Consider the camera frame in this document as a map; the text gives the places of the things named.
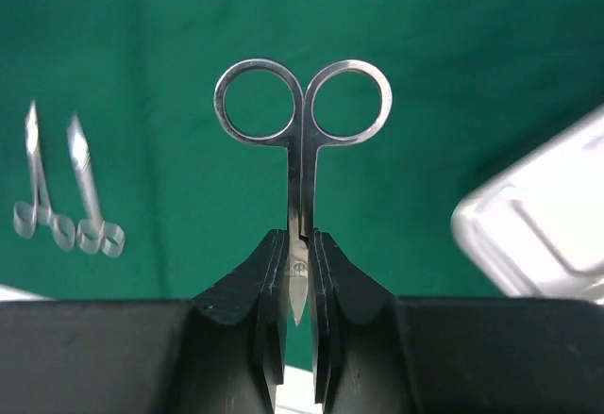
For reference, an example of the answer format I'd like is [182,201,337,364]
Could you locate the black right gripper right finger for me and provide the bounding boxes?
[310,230,603,413]

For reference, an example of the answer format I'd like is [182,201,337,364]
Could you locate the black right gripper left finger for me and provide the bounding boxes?
[1,230,289,413]

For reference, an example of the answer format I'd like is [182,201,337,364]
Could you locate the steel surgical scissors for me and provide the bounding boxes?
[67,113,126,258]

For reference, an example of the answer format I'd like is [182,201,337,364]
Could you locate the steel instrument tray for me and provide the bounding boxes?
[451,108,603,305]

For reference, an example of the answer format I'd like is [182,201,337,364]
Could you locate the steel forceps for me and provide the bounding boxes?
[213,58,393,324]
[13,100,76,252]

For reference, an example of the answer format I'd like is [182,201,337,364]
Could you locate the green surgical cloth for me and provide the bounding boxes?
[1,0,603,299]

